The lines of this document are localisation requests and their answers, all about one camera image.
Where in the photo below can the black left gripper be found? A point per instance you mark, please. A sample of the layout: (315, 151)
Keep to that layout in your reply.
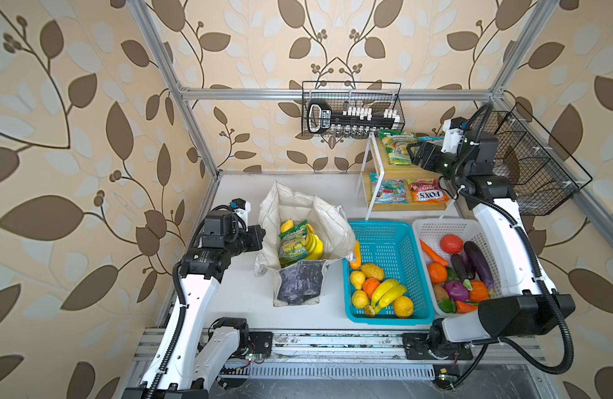
(255, 233)

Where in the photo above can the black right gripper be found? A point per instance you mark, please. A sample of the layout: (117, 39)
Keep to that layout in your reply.
(433, 152)

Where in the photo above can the yellow lemon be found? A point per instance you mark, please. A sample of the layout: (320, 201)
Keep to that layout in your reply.
(360, 299)
(286, 226)

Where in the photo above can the yellow green candy bag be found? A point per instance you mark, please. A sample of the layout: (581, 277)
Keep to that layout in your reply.
(396, 143)
(293, 245)

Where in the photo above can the cream Monet print tote bag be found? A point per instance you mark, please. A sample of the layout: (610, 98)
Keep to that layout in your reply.
(301, 283)

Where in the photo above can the yellow green banana bunch back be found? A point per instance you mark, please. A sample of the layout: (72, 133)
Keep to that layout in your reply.
(314, 246)

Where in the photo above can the round orange bell pepper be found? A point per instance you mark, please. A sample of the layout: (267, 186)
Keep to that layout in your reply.
(438, 273)

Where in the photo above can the teal candy bag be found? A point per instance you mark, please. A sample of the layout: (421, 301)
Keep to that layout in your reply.
(434, 140)

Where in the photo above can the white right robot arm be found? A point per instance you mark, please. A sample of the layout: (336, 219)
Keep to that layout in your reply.
(529, 303)

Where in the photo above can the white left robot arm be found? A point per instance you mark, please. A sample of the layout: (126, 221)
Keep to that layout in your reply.
(182, 366)

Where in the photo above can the orange Fox's candy bag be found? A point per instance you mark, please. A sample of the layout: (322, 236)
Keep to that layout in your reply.
(427, 192)

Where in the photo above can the green red candy bag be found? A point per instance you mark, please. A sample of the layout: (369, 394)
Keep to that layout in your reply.
(389, 192)

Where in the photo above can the white wooden two-tier shelf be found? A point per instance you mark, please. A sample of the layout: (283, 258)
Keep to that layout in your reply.
(375, 168)

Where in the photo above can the red tomato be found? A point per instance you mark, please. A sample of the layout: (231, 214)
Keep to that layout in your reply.
(451, 244)

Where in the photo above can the orange carrot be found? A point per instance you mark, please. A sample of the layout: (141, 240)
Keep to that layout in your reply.
(437, 259)
(466, 307)

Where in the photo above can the white plastic basket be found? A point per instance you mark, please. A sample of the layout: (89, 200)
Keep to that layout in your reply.
(436, 229)

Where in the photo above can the purple eggplant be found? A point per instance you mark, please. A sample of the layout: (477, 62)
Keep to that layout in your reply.
(480, 264)

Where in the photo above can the black white tool set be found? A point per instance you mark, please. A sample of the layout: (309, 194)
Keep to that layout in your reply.
(320, 117)

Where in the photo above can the purple onion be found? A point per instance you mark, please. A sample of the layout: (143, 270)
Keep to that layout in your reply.
(457, 291)

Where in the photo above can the small orange tangerine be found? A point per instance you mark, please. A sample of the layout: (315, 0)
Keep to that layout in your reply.
(357, 261)

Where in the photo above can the orange pumpkin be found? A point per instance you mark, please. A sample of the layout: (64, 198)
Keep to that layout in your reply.
(478, 292)

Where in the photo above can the yellow pear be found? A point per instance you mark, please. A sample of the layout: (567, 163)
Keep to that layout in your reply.
(357, 279)

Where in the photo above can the brown potato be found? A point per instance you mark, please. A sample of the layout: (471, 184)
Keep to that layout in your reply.
(440, 293)

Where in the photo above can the orange carrot front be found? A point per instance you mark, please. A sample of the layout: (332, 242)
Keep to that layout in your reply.
(466, 307)

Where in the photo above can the orange persimmon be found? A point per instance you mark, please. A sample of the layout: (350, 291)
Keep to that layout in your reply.
(370, 286)

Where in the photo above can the yellow banana bunch front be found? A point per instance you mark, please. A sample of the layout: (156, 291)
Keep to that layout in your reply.
(385, 294)

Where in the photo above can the black wire basket right wall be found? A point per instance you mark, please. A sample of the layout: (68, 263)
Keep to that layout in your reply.
(505, 157)

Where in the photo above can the black wire basket wall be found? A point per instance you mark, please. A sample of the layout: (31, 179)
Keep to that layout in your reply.
(505, 157)
(358, 93)

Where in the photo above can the linear rail base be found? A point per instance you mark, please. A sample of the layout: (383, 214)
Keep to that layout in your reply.
(337, 355)

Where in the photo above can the black wire basket back wall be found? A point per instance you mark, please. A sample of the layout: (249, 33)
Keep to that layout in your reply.
(358, 93)

